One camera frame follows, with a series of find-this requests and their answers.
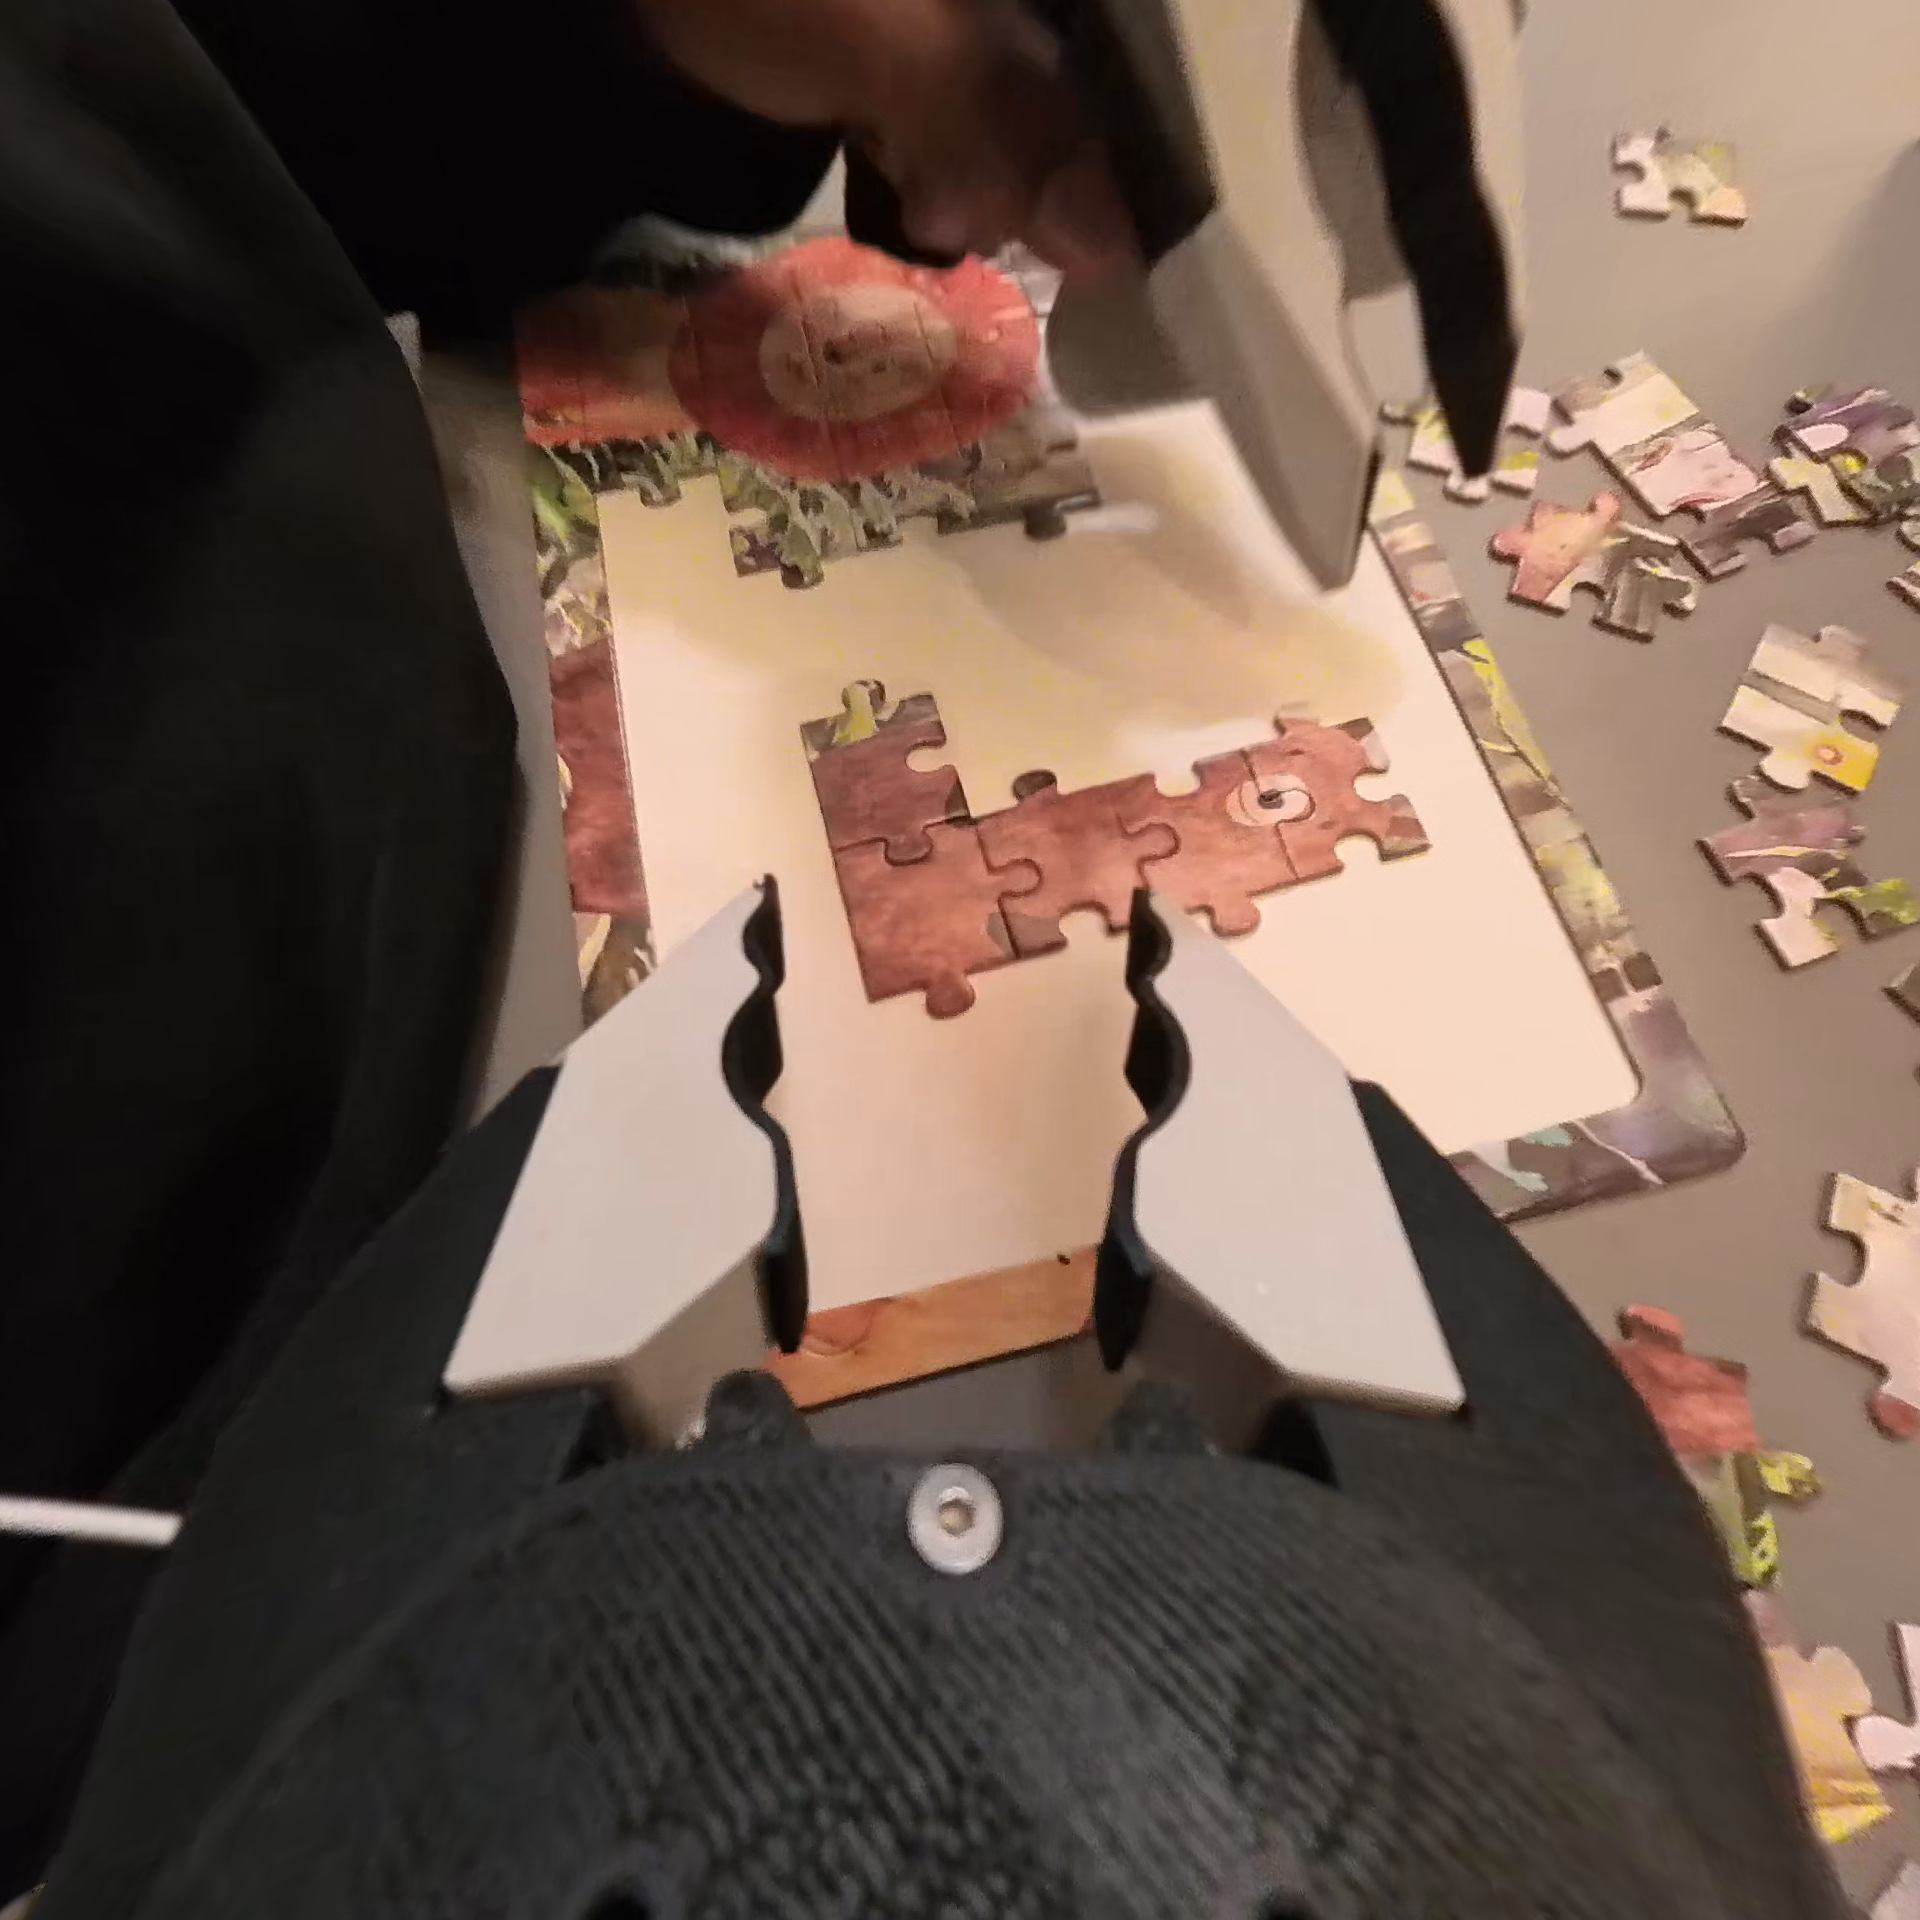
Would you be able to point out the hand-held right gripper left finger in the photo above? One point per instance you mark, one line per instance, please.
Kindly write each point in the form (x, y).
(629, 1202)

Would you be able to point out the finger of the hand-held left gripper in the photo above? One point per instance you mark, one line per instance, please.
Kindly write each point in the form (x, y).
(1440, 196)
(1277, 330)

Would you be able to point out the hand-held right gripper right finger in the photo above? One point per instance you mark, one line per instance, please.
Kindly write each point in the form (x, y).
(1290, 1231)

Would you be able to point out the printed frame puzzle tray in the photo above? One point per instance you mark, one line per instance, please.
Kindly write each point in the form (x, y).
(1350, 1020)

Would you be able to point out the joined bear face puzzle pieces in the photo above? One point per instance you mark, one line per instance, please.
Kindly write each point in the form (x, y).
(1277, 811)

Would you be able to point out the brown and purple puzzle piece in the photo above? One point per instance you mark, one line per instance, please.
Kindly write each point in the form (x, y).
(1680, 1395)

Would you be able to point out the brown and green puzzle piece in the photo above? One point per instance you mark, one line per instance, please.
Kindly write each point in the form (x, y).
(886, 774)

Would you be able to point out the person's left forearm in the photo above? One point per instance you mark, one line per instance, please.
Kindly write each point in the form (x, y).
(525, 136)

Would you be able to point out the person's left hand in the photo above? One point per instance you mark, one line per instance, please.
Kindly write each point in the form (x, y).
(960, 119)

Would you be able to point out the assembled lion puzzle section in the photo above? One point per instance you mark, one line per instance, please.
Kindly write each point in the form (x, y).
(856, 359)

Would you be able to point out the person in black jacket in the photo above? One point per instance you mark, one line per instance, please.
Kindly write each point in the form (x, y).
(224, 750)

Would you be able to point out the scattered loose puzzle pieces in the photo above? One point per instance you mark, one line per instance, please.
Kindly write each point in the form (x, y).
(1799, 706)

